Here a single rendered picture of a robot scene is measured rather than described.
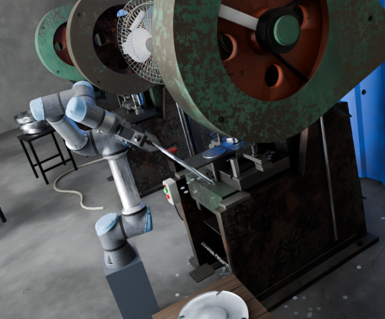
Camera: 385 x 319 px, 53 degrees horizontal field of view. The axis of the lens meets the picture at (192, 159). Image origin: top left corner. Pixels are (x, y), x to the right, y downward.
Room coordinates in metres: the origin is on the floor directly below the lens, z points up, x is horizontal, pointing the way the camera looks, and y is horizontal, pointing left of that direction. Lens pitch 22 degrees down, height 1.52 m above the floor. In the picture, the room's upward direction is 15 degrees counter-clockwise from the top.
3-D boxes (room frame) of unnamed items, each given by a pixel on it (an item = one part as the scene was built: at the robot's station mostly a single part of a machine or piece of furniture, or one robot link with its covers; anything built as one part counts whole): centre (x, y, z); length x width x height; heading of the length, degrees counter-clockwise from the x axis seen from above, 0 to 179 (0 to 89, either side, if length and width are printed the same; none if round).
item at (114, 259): (1.62, 0.46, 0.50); 0.15 x 0.15 x 0.10
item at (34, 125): (4.38, 1.61, 0.40); 0.45 x 0.40 x 0.79; 34
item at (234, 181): (1.86, -0.23, 0.67); 0.45 x 0.30 x 0.06; 22
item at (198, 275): (1.81, -0.11, 0.14); 0.59 x 0.10 x 0.05; 112
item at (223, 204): (1.67, -0.46, 0.45); 0.92 x 0.12 x 0.90; 112
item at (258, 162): (1.71, -0.30, 0.76); 0.17 x 0.06 x 0.10; 22
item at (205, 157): (1.80, -0.07, 0.72); 0.25 x 0.14 x 0.14; 112
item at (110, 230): (1.62, 0.46, 0.62); 0.13 x 0.12 x 0.14; 94
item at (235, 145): (1.86, -0.23, 0.76); 0.15 x 0.09 x 0.05; 22
